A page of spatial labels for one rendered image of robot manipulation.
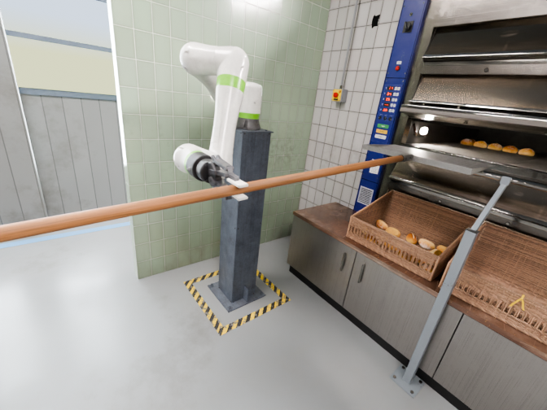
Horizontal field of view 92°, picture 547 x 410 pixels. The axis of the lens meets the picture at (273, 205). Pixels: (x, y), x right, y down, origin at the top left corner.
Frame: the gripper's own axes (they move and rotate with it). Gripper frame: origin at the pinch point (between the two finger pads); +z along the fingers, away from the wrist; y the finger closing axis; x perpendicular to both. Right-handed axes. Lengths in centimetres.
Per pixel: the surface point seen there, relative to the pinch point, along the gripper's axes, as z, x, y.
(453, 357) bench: 51, -94, 88
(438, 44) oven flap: -27, -158, -57
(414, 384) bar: 43, -90, 117
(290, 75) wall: -123, -124, -35
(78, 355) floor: -73, 52, 112
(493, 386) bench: 68, -94, 89
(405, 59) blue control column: -43, -154, -49
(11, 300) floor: -139, 82, 111
